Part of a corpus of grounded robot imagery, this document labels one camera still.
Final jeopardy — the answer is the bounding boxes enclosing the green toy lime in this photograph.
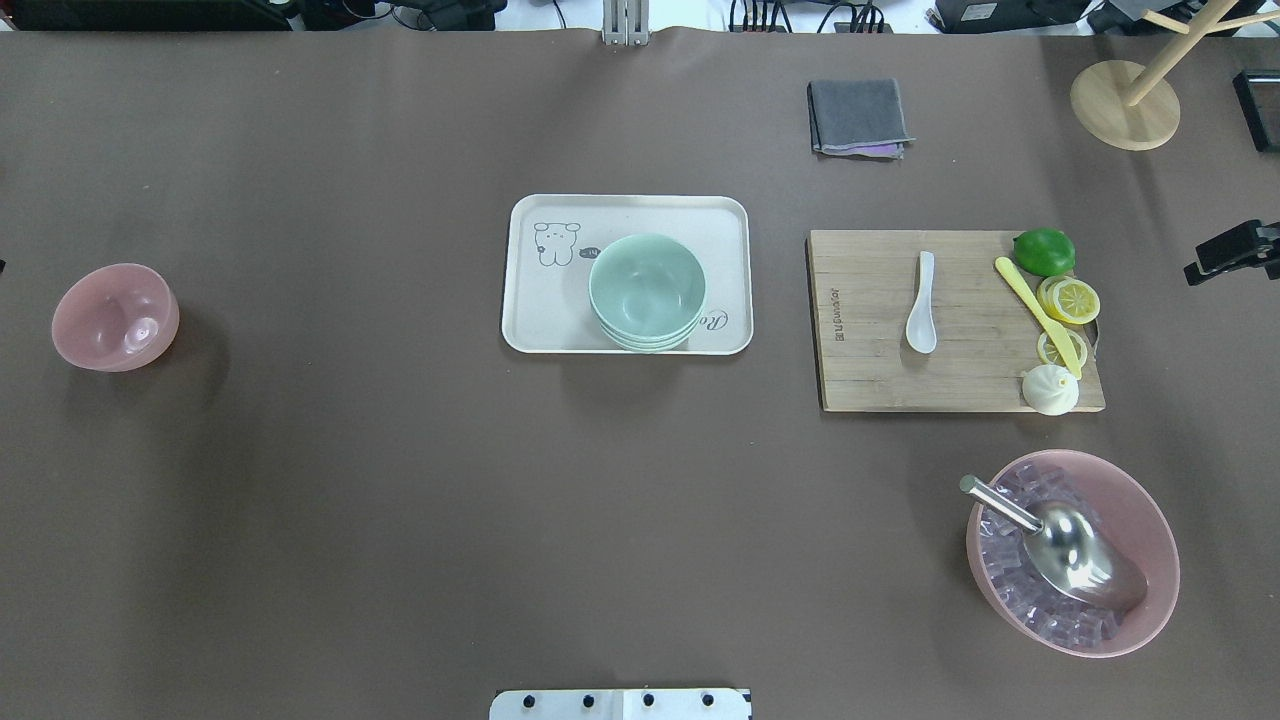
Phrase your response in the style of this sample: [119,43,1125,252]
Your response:
[1012,228,1076,277]

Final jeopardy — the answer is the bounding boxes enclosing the wooden mug tree stand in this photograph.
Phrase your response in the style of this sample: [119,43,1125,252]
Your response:
[1070,1,1279,151]

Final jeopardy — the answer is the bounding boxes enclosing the grey folded cloth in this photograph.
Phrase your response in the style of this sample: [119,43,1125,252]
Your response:
[806,78,915,159]

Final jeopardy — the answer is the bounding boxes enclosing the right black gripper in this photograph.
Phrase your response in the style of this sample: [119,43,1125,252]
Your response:
[1184,219,1279,286]

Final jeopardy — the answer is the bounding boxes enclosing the metal ice scoop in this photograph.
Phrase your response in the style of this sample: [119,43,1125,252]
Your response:
[959,475,1148,612]

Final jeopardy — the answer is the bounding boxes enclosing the large pink bowl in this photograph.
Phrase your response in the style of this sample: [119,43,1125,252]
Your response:
[966,448,1181,659]

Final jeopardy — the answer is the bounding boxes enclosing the stacked green bowls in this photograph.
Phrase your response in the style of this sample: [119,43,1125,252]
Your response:
[588,233,707,354]

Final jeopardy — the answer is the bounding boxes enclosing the small pink bowl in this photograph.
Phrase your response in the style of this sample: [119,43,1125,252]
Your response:
[51,263,180,373]

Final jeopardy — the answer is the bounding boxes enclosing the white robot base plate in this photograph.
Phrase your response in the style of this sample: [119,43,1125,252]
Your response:
[488,687,754,719]

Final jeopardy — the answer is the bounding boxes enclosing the yellow plastic knife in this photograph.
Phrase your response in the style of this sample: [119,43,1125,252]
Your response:
[995,256,1083,380]

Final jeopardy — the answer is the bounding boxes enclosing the white ceramic spoon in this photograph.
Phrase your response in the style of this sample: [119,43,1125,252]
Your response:
[905,251,938,354]

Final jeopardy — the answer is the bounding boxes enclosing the lower lemon slice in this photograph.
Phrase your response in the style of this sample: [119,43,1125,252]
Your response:
[1037,328,1091,369]

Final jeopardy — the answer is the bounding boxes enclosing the bamboo cutting board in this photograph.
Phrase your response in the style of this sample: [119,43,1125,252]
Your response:
[806,231,1042,413]

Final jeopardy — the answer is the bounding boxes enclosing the upper lemon slice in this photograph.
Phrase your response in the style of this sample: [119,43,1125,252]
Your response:
[1041,275,1101,325]

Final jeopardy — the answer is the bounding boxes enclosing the lemon slice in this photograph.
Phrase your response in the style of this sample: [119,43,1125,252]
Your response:
[1041,275,1101,325]
[1037,328,1091,369]

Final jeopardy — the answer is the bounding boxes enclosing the cream cartoon serving tray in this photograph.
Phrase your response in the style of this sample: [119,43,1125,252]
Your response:
[500,193,754,356]

